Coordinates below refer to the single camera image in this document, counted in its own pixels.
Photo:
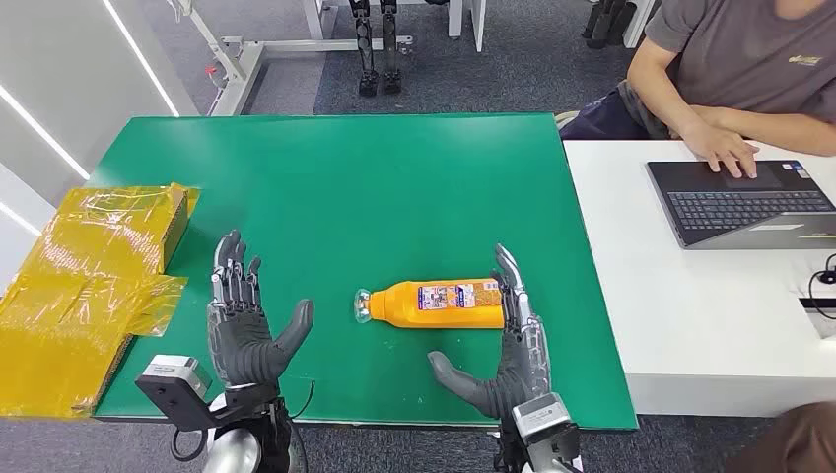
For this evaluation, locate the yellow taped cardboard box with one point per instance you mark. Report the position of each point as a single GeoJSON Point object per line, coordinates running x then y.
{"type": "Point", "coordinates": [65, 294]}

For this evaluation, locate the white desk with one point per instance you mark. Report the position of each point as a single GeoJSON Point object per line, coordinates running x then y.
{"type": "Point", "coordinates": [705, 313]}

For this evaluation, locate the dark grey laptop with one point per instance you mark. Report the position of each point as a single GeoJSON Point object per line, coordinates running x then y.
{"type": "Point", "coordinates": [731, 209]}

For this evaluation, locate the orange plastic bottle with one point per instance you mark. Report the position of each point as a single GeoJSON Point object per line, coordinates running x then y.
{"type": "Point", "coordinates": [405, 307]}

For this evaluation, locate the black robot leg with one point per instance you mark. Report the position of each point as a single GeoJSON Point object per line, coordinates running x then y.
{"type": "Point", "coordinates": [390, 52]}
{"type": "Point", "coordinates": [366, 52]}

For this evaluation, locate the person's right hand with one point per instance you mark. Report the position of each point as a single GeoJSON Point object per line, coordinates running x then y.
{"type": "Point", "coordinates": [718, 147]}

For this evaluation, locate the brown rounded object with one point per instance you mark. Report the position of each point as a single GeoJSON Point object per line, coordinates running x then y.
{"type": "Point", "coordinates": [797, 444]}

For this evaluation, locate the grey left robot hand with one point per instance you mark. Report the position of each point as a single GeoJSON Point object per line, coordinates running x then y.
{"type": "Point", "coordinates": [238, 346]}

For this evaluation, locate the white table legs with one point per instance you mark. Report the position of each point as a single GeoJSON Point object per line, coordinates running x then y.
{"type": "Point", "coordinates": [477, 19]}

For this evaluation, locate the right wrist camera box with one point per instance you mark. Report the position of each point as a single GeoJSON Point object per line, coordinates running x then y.
{"type": "Point", "coordinates": [539, 418]}

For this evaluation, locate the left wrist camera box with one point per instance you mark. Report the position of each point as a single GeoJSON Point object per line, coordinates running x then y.
{"type": "Point", "coordinates": [173, 385]}

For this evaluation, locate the white metal stand frame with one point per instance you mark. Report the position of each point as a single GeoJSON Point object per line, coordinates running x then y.
{"type": "Point", "coordinates": [235, 59]}

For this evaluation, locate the person's right forearm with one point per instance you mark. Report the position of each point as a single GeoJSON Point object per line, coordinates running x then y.
{"type": "Point", "coordinates": [660, 98]}

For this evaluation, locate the person's left forearm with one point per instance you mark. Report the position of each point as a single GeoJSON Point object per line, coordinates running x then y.
{"type": "Point", "coordinates": [784, 130]}

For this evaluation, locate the black robot feet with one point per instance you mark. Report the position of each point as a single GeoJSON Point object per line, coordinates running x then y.
{"type": "Point", "coordinates": [607, 23]}

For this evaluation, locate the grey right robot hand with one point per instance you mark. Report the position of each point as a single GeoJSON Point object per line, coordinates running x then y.
{"type": "Point", "coordinates": [522, 365]}

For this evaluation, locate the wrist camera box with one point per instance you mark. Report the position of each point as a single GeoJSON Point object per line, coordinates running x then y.
{"type": "Point", "coordinates": [539, 418]}
{"type": "Point", "coordinates": [173, 385]}

